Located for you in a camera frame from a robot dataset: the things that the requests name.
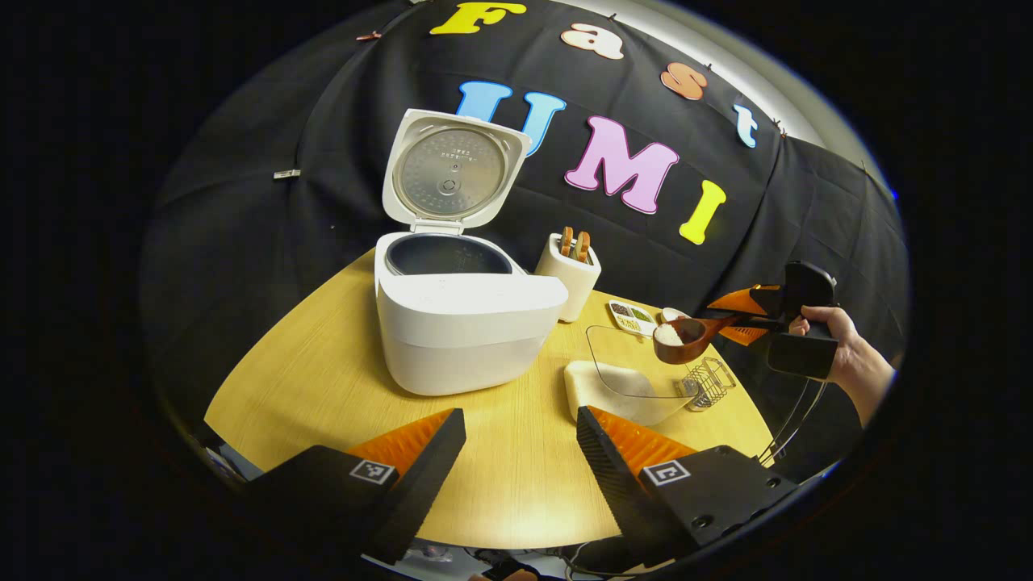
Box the brown wooden spoon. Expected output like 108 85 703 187
653 313 747 366

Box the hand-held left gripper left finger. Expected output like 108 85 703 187
242 408 467 566

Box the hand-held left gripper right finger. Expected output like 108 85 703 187
576 406 801 570

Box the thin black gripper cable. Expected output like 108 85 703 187
759 379 828 467

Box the white divided bean dish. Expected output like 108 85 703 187
607 299 659 337

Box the white rice cooker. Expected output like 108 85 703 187
374 109 570 397

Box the white rice box clear lid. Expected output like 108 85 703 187
563 324 703 427

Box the white toaster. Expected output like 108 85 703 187
534 232 603 324

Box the metal wire chopstick holder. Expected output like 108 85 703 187
676 357 737 412

